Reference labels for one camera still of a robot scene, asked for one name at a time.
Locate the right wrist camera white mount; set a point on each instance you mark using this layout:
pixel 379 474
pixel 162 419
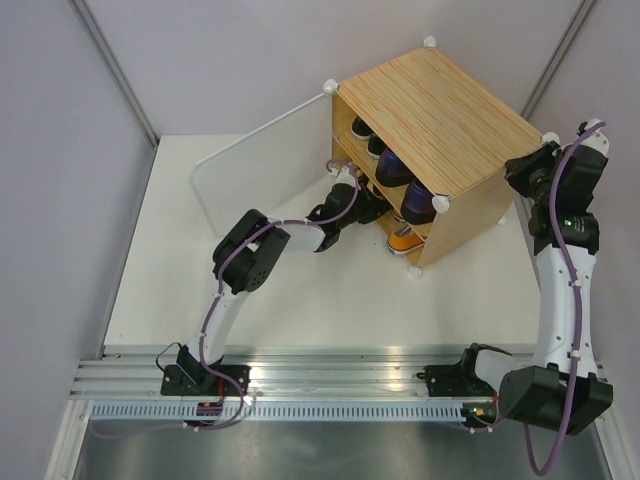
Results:
pixel 590 134

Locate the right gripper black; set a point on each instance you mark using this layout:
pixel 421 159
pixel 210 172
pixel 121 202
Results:
pixel 516 169

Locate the purple loafer shoe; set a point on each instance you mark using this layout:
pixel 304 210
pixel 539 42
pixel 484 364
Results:
pixel 417 207
pixel 391 172

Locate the orange canvas sneaker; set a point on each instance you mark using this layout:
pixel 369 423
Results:
pixel 404 240
pixel 398 216

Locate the black canvas sneaker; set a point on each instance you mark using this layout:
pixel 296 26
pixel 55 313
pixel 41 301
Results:
pixel 360 129
pixel 375 146

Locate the white slotted cable duct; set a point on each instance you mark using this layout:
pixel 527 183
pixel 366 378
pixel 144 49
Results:
pixel 350 411

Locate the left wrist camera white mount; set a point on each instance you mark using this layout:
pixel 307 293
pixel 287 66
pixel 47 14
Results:
pixel 344 176

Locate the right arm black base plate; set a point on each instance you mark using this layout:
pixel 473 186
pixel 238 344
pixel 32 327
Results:
pixel 452 381

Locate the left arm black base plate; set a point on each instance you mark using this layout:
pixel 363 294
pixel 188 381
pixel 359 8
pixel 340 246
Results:
pixel 177 382

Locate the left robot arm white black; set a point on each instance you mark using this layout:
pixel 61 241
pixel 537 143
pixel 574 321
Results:
pixel 243 261

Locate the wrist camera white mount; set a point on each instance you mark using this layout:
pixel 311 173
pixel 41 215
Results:
pixel 344 176
pixel 590 134

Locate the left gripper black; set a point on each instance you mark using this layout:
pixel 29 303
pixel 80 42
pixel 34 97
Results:
pixel 375 209

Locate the white translucent cabinet door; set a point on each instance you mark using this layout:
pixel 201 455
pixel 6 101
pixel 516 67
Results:
pixel 267 167

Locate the wooden two-shelf shoe cabinet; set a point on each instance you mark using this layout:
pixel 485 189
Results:
pixel 450 131

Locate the gold heeled shoe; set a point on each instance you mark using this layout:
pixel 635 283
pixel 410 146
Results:
pixel 374 191

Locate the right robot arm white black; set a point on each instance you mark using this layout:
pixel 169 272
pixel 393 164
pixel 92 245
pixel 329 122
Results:
pixel 560 391

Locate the aluminium rail frame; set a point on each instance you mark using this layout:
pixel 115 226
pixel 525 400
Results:
pixel 272 377

